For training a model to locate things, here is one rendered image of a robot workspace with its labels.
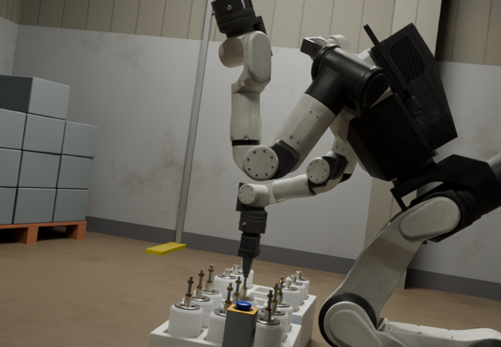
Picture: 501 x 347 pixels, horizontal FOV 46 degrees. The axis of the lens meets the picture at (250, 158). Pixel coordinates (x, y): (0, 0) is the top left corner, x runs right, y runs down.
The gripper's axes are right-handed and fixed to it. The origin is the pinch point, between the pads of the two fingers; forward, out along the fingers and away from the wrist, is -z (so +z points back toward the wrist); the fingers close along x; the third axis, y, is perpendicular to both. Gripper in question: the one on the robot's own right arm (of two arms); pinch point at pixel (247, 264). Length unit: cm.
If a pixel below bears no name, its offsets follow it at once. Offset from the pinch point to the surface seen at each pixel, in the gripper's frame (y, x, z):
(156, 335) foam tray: 16.8, -31.6, -18.3
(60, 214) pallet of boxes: 169, 183, -17
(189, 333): 8.6, -27.6, -17.3
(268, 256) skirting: 32, 246, -32
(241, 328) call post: -9.2, -44.2, -8.6
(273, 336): -15.0, -27.3, -13.6
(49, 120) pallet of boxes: 173, 160, 45
